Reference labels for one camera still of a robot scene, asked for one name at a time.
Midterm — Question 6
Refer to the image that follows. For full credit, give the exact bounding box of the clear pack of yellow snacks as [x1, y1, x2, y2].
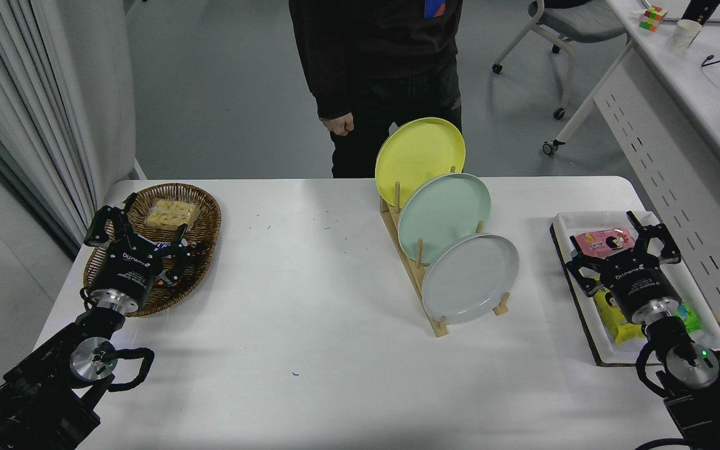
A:
[145, 198, 201, 230]

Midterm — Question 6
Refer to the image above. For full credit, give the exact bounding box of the white tray with dark base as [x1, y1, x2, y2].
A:
[551, 211, 720, 367]

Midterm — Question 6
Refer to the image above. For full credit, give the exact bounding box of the pale green plate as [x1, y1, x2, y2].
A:
[397, 172, 492, 264]

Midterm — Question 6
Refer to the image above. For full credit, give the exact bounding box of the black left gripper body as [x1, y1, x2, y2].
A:
[88, 242, 168, 310]

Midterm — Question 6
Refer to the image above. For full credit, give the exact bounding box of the white curtain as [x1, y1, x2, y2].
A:
[0, 0, 101, 257]

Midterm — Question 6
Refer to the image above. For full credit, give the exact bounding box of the white office desk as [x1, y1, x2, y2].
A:
[541, 0, 720, 363]

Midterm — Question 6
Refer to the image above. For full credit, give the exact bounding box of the pink snack pack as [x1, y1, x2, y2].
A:
[571, 227, 637, 258]

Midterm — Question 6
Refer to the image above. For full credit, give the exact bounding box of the grey plate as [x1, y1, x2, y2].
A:
[421, 234, 520, 325]

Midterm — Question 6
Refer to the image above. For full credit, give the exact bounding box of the person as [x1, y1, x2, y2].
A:
[288, 0, 464, 179]

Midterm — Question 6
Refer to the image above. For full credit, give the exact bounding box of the black tall object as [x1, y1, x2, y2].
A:
[681, 0, 720, 26]

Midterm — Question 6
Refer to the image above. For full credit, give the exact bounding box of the brown wicker basket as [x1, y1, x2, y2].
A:
[83, 182, 222, 318]

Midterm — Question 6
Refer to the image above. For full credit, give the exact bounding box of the person's right hand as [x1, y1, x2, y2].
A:
[321, 113, 354, 137]

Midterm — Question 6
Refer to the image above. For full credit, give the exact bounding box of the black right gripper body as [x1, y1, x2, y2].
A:
[596, 253, 683, 324]

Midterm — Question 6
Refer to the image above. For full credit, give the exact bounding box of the wooden plate rack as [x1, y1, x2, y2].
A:
[379, 166, 510, 339]

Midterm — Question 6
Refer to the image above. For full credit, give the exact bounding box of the grey office chair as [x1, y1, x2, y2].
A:
[492, 0, 636, 121]

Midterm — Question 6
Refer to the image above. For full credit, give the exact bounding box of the white paper cup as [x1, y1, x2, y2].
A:
[667, 19, 703, 51]

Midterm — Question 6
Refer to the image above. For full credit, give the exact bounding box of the yellow snack bar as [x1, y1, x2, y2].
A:
[592, 289, 647, 345]

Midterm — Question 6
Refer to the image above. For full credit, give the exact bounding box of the green snack bar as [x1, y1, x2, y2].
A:
[676, 303, 701, 333]

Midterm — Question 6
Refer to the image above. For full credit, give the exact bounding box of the yellow plate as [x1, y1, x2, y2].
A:
[374, 117, 466, 208]

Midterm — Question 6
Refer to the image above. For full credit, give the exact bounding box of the colourful puzzle cube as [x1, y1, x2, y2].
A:
[639, 6, 668, 32]

